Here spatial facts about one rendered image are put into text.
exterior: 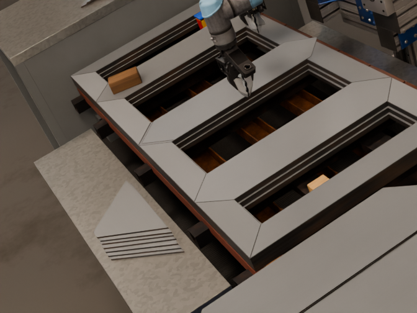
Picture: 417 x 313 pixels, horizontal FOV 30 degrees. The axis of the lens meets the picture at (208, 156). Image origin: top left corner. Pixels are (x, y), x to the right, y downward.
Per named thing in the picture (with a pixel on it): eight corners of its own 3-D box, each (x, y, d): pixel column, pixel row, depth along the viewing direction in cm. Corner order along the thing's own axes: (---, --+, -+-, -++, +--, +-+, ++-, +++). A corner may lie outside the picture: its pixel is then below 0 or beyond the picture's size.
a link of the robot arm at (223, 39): (236, 26, 241) (214, 38, 239) (241, 38, 243) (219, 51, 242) (225, 20, 247) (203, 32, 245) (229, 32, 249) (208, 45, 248)
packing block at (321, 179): (319, 202, 224) (316, 192, 221) (309, 194, 228) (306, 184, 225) (336, 190, 225) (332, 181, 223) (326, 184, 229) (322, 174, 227)
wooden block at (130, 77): (113, 95, 300) (108, 84, 298) (112, 87, 305) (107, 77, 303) (142, 82, 300) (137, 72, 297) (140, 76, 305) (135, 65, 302)
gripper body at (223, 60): (239, 61, 257) (228, 30, 250) (252, 69, 250) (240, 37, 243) (220, 73, 255) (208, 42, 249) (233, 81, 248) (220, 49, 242)
